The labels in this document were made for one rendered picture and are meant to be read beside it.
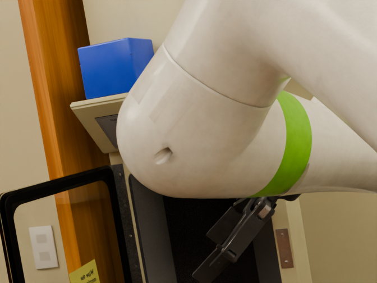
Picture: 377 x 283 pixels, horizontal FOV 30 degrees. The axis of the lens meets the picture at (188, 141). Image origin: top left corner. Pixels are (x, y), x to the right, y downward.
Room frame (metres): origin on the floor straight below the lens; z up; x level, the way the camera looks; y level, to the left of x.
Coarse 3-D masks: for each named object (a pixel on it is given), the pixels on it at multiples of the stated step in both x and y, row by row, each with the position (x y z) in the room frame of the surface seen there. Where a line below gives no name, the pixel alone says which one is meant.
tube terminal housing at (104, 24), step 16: (96, 0) 1.31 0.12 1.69; (112, 0) 1.30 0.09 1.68; (128, 0) 1.28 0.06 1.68; (144, 0) 1.27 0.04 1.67; (160, 0) 1.26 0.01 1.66; (176, 0) 1.25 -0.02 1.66; (96, 16) 1.31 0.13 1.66; (112, 16) 1.30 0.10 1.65; (128, 16) 1.29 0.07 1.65; (144, 16) 1.28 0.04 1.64; (160, 16) 1.27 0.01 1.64; (176, 16) 1.26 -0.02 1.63; (96, 32) 1.31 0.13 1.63; (112, 32) 1.30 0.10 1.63; (128, 32) 1.29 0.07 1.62; (144, 32) 1.28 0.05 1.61; (160, 32) 1.27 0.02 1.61; (112, 160) 1.32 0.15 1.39; (128, 176) 1.31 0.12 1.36; (128, 192) 1.31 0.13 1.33; (288, 208) 1.22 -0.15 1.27; (288, 224) 1.21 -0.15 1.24; (304, 240) 1.30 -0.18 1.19; (304, 256) 1.28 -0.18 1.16; (288, 272) 1.21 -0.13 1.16; (304, 272) 1.26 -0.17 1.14
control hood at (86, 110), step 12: (108, 96) 1.19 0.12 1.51; (120, 96) 1.18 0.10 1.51; (72, 108) 1.21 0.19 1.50; (84, 108) 1.20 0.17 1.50; (96, 108) 1.20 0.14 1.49; (108, 108) 1.20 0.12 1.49; (84, 120) 1.23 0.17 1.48; (96, 132) 1.25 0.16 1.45; (96, 144) 1.28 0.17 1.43; (108, 144) 1.27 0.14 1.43
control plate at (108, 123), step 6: (96, 120) 1.22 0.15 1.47; (102, 120) 1.22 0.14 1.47; (108, 120) 1.22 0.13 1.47; (114, 120) 1.22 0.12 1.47; (102, 126) 1.23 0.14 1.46; (108, 126) 1.23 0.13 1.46; (114, 126) 1.23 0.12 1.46; (108, 132) 1.24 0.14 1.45; (114, 132) 1.24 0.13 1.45; (108, 138) 1.26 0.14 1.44; (114, 138) 1.25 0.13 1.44; (114, 144) 1.27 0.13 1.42
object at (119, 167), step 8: (112, 168) 1.32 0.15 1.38; (120, 168) 1.31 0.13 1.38; (120, 176) 1.31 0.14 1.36; (120, 184) 1.31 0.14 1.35; (120, 192) 1.31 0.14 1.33; (120, 200) 1.31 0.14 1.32; (128, 200) 1.31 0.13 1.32; (120, 208) 1.31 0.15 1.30; (128, 208) 1.31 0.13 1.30; (128, 216) 1.31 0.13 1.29; (128, 224) 1.31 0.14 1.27; (128, 232) 1.31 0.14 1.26; (128, 240) 1.31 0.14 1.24; (128, 248) 1.31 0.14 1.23; (136, 248) 1.31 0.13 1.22; (128, 256) 1.31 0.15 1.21; (136, 256) 1.31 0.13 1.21; (136, 264) 1.31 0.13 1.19; (136, 272) 1.31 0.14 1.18; (136, 280) 1.31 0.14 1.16
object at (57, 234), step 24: (72, 192) 1.18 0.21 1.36; (96, 192) 1.24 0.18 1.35; (0, 216) 1.03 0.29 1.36; (24, 216) 1.07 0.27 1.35; (48, 216) 1.12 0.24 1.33; (72, 216) 1.17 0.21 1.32; (96, 216) 1.23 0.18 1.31; (24, 240) 1.06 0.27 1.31; (48, 240) 1.11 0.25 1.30; (72, 240) 1.16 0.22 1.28; (96, 240) 1.22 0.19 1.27; (24, 264) 1.05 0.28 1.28; (48, 264) 1.10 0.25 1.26; (72, 264) 1.15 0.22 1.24; (96, 264) 1.21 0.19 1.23; (120, 264) 1.27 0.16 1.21
